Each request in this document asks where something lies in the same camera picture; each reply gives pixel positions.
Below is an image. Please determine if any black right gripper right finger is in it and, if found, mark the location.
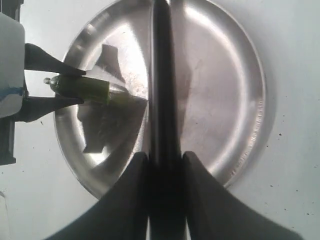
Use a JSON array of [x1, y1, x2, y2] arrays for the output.
[[183, 151, 302, 240]]

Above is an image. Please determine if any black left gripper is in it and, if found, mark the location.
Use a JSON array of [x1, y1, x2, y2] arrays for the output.
[[0, 0, 86, 165]]

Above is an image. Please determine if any round stainless steel plate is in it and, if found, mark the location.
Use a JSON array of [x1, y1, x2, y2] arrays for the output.
[[55, 0, 266, 198]]

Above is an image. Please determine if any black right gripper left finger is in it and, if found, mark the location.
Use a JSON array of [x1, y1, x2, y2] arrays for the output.
[[49, 152, 148, 240]]

